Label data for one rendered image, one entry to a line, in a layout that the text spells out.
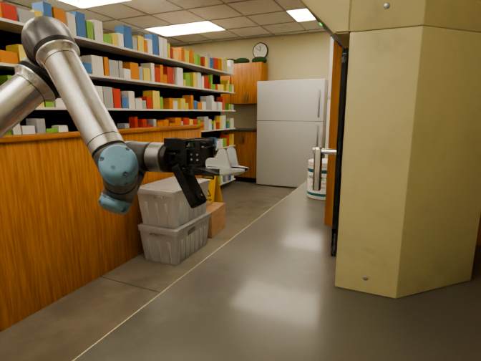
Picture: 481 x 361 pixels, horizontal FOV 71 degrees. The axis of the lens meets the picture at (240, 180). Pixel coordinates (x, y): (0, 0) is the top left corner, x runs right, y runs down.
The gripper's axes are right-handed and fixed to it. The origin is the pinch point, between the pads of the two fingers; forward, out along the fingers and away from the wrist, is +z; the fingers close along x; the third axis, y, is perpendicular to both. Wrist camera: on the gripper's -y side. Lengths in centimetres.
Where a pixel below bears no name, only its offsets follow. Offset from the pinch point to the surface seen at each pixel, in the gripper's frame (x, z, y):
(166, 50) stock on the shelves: 280, -224, 85
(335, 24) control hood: -5.3, 20.0, 28.2
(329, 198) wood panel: 31.8, 14.9, -11.9
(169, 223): 150, -132, -77
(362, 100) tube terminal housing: -5.3, 25.4, 15.4
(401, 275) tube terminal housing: -4.7, 34.2, -15.7
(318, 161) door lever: -0.8, 17.4, 3.7
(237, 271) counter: -7.4, 2.5, -20.4
